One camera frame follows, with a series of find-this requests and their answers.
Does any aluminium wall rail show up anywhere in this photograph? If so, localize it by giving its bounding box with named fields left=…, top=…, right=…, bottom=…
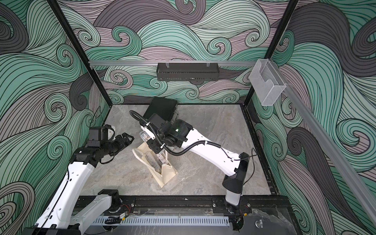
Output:
left=89, top=60, right=257, bottom=67

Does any cream canvas tote bag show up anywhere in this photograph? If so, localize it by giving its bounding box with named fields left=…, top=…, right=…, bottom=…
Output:
left=132, top=143, right=178, bottom=188

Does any clear acrylic wall holder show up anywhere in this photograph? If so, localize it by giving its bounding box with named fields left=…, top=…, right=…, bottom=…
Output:
left=249, top=59, right=286, bottom=106

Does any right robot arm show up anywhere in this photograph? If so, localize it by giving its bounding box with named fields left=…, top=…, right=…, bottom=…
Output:
left=130, top=111, right=253, bottom=207

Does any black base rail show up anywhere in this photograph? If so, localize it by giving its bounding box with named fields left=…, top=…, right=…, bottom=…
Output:
left=79, top=194, right=291, bottom=215

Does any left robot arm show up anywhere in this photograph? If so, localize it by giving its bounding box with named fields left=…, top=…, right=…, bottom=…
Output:
left=22, top=133, right=134, bottom=235

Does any black ribbed carrying case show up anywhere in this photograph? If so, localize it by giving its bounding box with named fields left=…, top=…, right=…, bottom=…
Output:
left=143, top=98, right=178, bottom=121

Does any compass case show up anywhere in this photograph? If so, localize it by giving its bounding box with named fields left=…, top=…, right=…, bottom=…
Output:
left=146, top=152, right=163, bottom=174
left=140, top=131, right=151, bottom=142

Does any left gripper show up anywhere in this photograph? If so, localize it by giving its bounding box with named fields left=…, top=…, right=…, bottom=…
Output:
left=100, top=132, right=134, bottom=156

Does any black wall tray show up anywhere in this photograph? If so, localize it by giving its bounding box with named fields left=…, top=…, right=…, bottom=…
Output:
left=156, top=63, right=220, bottom=82

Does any white slotted cable duct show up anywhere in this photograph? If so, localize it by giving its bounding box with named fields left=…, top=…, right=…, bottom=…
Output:
left=93, top=215, right=230, bottom=227

